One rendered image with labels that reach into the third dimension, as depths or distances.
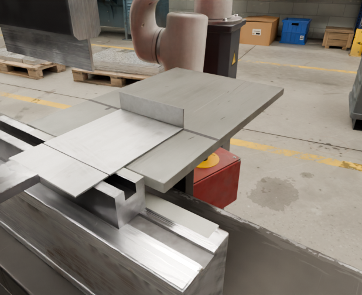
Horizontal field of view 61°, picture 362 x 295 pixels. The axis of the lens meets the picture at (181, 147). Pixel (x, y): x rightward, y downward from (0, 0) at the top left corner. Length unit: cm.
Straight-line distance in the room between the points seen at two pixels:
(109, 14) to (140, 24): 604
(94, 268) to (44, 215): 6
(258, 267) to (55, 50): 27
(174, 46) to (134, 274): 49
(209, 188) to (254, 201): 118
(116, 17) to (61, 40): 639
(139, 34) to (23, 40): 42
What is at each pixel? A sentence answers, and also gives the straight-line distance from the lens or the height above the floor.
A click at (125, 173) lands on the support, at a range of 24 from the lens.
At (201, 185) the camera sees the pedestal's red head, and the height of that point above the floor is 76.
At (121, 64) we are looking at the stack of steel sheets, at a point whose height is 24.
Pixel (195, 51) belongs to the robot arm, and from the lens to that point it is 64.
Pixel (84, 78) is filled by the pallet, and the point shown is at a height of 4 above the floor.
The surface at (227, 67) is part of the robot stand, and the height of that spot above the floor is 87.
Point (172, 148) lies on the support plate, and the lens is 27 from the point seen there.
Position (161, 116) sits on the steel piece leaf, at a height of 101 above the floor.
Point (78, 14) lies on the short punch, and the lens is 20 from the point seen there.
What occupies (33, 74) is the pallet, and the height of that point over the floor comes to 6.
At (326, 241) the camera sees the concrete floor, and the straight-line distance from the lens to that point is 171.
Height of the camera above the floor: 113
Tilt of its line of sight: 30 degrees down
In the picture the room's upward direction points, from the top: straight up
